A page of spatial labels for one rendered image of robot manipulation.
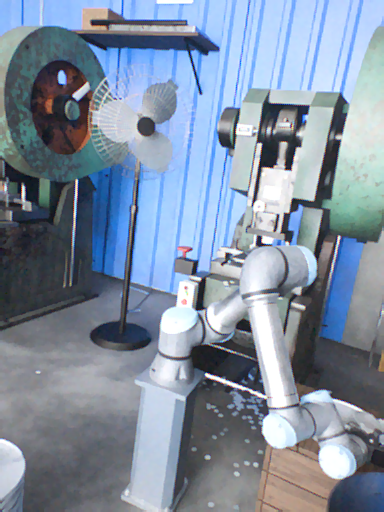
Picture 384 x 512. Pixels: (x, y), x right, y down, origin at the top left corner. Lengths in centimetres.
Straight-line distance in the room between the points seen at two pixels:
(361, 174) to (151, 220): 233
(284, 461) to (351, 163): 101
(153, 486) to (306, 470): 51
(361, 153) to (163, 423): 111
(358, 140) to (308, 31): 181
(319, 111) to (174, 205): 189
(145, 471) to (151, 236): 236
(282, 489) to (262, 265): 79
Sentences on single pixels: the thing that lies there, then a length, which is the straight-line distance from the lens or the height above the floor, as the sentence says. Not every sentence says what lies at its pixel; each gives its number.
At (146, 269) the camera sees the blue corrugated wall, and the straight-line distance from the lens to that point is 374.
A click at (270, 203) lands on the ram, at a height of 102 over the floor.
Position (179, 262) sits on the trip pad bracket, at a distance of 201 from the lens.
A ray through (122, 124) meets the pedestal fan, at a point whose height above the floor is 129.
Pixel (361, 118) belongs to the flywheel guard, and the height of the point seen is 137.
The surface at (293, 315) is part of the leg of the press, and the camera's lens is 183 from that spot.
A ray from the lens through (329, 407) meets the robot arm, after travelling 120.
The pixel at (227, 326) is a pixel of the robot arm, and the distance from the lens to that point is 143.
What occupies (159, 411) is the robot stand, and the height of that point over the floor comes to 36.
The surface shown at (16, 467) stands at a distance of 145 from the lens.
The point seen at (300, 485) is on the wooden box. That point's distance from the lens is 157.
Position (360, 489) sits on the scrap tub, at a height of 44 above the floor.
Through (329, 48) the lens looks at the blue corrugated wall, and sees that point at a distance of 328.
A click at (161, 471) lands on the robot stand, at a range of 160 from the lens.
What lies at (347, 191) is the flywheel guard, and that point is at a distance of 166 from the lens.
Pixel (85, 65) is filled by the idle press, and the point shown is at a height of 159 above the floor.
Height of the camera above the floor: 118
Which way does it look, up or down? 14 degrees down
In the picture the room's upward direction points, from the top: 8 degrees clockwise
